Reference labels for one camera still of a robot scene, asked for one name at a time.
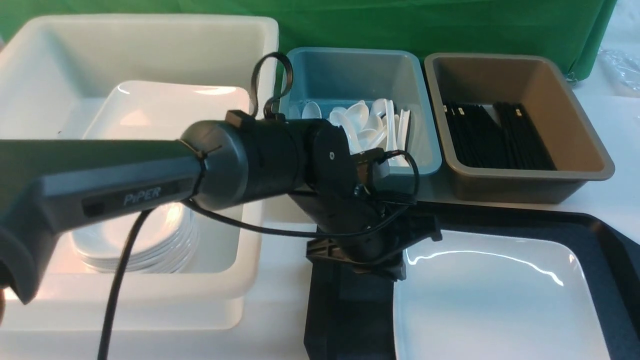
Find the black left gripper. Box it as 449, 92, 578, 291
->
290, 122, 442, 281

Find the large white rice plate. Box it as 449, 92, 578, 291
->
393, 230, 611, 360

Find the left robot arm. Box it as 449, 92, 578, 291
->
1, 110, 442, 305

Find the black serving tray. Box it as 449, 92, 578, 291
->
303, 202, 639, 360

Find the pile of white spoons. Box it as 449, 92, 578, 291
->
287, 98, 414, 154

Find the pile of black chopsticks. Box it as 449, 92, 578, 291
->
442, 102, 557, 171

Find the teal plastic bin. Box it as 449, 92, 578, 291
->
278, 47, 442, 201

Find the stack of white small bowls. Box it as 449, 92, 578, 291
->
70, 203, 199, 273

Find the brown plastic bin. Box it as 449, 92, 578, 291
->
423, 53, 616, 204

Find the stack of white square plates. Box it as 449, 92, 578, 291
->
82, 80, 250, 141

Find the green backdrop cloth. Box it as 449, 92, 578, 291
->
0, 0, 617, 81

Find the large white plastic bin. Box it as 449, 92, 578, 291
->
1, 14, 279, 331

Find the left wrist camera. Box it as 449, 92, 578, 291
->
350, 147, 391, 190

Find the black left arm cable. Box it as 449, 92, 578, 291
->
97, 150, 421, 360

